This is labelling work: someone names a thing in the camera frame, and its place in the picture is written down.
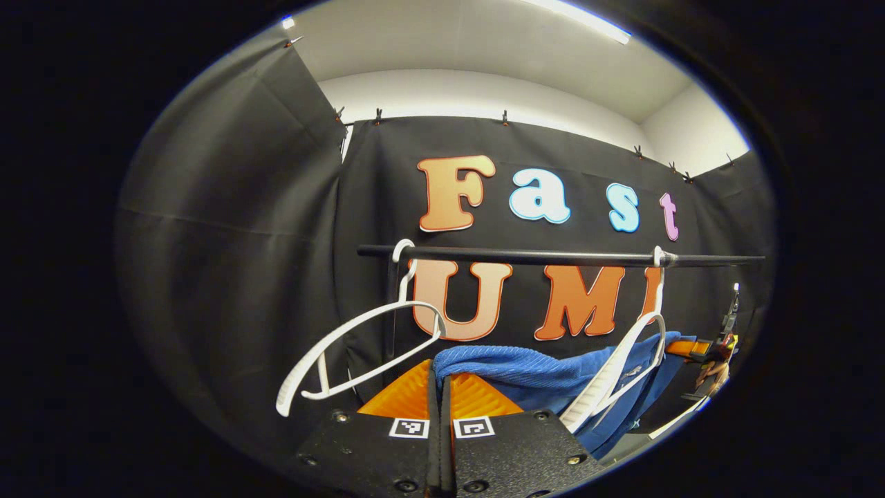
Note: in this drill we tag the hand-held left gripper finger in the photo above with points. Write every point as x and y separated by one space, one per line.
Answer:
446 408
433 394

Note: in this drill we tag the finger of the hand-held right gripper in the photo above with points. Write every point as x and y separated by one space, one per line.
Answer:
688 348

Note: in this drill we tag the white plastic clothes hanger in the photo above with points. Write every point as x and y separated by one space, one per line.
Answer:
660 290
366 319

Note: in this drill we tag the black clothes rack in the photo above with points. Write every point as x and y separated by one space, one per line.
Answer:
553 256

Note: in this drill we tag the black backdrop cloth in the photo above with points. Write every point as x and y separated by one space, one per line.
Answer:
228 263

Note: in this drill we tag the row of small cloth clips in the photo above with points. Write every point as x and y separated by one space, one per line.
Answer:
377 115

